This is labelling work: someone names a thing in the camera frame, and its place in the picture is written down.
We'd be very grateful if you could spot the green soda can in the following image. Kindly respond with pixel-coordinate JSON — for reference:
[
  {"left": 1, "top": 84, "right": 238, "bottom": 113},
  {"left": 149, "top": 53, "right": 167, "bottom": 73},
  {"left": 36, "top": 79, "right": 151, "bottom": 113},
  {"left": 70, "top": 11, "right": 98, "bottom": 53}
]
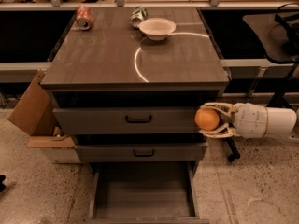
[{"left": 131, "top": 6, "right": 148, "bottom": 28}]

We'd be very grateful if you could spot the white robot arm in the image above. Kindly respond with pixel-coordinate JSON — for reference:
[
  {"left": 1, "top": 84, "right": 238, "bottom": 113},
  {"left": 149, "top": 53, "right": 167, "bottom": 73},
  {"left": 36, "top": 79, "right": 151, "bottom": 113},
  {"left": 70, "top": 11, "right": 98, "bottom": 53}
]
[{"left": 194, "top": 102, "right": 298, "bottom": 143}]

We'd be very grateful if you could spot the orange fruit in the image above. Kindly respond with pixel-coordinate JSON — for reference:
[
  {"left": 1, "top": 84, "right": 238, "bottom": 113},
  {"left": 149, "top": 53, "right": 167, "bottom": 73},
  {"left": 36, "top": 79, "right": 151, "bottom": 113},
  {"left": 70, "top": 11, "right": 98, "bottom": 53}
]
[{"left": 194, "top": 108, "right": 220, "bottom": 131}]

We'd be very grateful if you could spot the black drawer handle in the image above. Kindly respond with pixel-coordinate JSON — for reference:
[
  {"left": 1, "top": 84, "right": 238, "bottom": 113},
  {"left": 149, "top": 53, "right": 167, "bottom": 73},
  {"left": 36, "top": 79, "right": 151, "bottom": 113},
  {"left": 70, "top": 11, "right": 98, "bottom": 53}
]
[
  {"left": 133, "top": 149, "right": 155, "bottom": 158},
  {"left": 125, "top": 115, "right": 152, "bottom": 124}
]

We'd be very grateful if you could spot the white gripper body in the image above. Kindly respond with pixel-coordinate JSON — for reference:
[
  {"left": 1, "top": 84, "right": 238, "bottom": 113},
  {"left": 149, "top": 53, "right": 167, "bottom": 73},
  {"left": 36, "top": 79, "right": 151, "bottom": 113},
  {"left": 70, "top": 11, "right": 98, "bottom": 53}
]
[{"left": 233, "top": 103, "right": 267, "bottom": 138}]

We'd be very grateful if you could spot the black rolling stand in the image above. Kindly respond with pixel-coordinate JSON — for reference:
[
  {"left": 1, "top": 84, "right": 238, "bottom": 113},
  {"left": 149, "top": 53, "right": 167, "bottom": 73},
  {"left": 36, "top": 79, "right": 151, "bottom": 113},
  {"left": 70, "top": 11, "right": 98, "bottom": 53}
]
[{"left": 227, "top": 3, "right": 298, "bottom": 161}]

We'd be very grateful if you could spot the grey open bottom drawer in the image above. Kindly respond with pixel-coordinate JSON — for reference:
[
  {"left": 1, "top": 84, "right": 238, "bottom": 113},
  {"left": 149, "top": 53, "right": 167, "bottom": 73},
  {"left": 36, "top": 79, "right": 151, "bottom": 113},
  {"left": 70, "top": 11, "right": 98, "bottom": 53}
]
[{"left": 89, "top": 161, "right": 209, "bottom": 224}]

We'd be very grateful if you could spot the white paper bowl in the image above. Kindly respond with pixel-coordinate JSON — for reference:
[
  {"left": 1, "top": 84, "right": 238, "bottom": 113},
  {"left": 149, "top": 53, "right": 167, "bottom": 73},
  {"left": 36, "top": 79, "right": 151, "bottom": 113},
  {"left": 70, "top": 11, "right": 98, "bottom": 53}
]
[{"left": 139, "top": 18, "right": 176, "bottom": 41}]

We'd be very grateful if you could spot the black middle drawer handle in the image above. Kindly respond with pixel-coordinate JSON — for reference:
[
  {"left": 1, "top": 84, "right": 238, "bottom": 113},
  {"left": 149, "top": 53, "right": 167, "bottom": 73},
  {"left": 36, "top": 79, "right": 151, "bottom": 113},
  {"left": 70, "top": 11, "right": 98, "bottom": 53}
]
[{"left": 133, "top": 149, "right": 155, "bottom": 158}]

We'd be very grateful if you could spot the grey top drawer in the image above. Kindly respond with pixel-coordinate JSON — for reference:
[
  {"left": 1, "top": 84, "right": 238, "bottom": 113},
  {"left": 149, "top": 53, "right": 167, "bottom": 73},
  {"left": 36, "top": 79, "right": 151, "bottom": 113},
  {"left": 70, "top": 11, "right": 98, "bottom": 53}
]
[{"left": 53, "top": 106, "right": 199, "bottom": 135}]

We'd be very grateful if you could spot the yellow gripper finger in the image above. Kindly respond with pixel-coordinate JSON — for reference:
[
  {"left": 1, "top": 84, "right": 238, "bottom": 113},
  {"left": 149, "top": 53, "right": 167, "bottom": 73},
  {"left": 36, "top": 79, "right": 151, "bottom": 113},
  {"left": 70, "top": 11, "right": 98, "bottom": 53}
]
[
  {"left": 200, "top": 102, "right": 238, "bottom": 122},
  {"left": 199, "top": 123, "right": 235, "bottom": 139}
]

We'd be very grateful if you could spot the black top drawer handle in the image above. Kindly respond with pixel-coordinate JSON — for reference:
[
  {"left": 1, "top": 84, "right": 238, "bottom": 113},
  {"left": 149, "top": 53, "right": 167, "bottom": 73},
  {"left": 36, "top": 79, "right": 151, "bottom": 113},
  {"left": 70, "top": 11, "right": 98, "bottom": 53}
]
[{"left": 125, "top": 115, "right": 152, "bottom": 124}]

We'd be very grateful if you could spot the grey middle drawer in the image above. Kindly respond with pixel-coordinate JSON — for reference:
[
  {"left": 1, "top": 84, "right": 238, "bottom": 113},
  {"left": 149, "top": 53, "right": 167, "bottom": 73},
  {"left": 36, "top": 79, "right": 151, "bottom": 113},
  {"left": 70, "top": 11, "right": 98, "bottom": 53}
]
[{"left": 75, "top": 142, "right": 207, "bottom": 163}]

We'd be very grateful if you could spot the brown cardboard box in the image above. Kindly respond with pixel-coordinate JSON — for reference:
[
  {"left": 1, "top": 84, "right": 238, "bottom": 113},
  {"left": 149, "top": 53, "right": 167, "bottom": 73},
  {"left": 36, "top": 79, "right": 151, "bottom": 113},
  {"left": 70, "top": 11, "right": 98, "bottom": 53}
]
[{"left": 7, "top": 69, "right": 82, "bottom": 165}]

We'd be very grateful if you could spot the grey drawer cabinet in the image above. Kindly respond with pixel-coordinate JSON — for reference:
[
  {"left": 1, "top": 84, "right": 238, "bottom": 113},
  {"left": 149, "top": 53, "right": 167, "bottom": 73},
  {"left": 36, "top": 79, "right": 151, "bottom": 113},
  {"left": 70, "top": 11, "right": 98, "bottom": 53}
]
[{"left": 40, "top": 6, "right": 231, "bottom": 165}]

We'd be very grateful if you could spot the black object on floor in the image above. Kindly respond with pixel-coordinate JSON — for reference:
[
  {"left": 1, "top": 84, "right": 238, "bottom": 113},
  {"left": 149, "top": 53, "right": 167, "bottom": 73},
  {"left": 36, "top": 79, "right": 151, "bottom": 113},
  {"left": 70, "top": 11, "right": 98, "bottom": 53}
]
[{"left": 0, "top": 175, "right": 6, "bottom": 192}]

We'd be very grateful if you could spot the red soda can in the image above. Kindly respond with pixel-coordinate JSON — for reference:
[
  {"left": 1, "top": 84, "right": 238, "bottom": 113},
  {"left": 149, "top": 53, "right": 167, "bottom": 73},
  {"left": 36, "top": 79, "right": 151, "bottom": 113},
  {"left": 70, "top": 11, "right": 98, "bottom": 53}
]
[{"left": 76, "top": 6, "right": 93, "bottom": 31}]

